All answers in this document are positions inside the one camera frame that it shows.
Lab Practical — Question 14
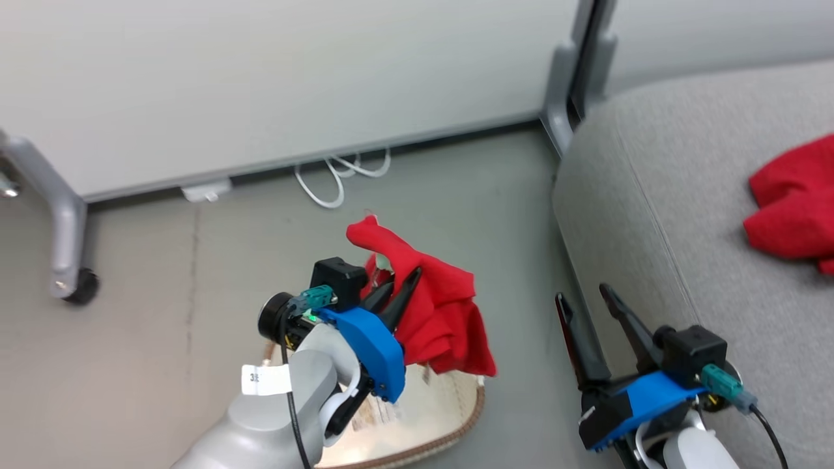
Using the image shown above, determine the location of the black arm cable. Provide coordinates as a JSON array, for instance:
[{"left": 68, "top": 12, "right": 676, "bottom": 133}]
[
  {"left": 280, "top": 345, "right": 315, "bottom": 469},
  {"left": 749, "top": 404, "right": 790, "bottom": 469}
]

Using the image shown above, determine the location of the woven laundry basket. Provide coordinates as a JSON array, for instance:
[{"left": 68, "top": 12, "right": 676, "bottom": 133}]
[{"left": 264, "top": 339, "right": 486, "bottom": 469}]

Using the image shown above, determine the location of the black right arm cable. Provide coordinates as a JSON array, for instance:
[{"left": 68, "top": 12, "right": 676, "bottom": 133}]
[{"left": 749, "top": 404, "right": 790, "bottom": 469}]

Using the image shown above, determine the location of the white paper label tag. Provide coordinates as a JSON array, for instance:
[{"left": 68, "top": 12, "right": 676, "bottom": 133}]
[{"left": 241, "top": 363, "right": 292, "bottom": 397}]

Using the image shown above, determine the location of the small white wall adapter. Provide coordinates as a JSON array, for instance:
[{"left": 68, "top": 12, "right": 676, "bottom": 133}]
[{"left": 181, "top": 179, "right": 233, "bottom": 203}]

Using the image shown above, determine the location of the coiled white cable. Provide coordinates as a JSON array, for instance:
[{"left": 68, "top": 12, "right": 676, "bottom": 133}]
[{"left": 293, "top": 149, "right": 392, "bottom": 209}]

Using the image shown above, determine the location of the grey fabric sofa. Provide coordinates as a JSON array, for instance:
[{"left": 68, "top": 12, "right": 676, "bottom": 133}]
[{"left": 553, "top": 60, "right": 834, "bottom": 469}]

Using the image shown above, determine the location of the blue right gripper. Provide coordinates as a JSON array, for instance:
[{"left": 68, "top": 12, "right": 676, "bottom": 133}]
[{"left": 555, "top": 283, "right": 709, "bottom": 451}]

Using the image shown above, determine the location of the red cloth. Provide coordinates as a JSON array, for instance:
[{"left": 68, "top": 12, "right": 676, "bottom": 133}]
[
  {"left": 345, "top": 215, "right": 497, "bottom": 377},
  {"left": 743, "top": 134, "right": 834, "bottom": 276}
]

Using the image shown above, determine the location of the teal cable connector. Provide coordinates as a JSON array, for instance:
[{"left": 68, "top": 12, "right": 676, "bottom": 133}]
[
  {"left": 700, "top": 363, "right": 758, "bottom": 415},
  {"left": 287, "top": 285, "right": 338, "bottom": 313}
]

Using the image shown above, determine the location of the black partition caster wheel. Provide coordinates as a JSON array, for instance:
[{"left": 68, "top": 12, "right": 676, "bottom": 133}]
[{"left": 65, "top": 268, "right": 100, "bottom": 306}]

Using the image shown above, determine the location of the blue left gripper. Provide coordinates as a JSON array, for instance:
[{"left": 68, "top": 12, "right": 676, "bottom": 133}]
[{"left": 316, "top": 266, "right": 424, "bottom": 403}]

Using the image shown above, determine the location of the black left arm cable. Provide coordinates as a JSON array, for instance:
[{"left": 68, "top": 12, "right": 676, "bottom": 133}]
[{"left": 280, "top": 345, "right": 315, "bottom": 469}]

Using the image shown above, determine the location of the white partition panel grey frame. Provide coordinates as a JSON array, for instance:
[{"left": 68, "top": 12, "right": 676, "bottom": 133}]
[
  {"left": 585, "top": 0, "right": 834, "bottom": 119},
  {"left": 0, "top": 0, "right": 582, "bottom": 300}
]

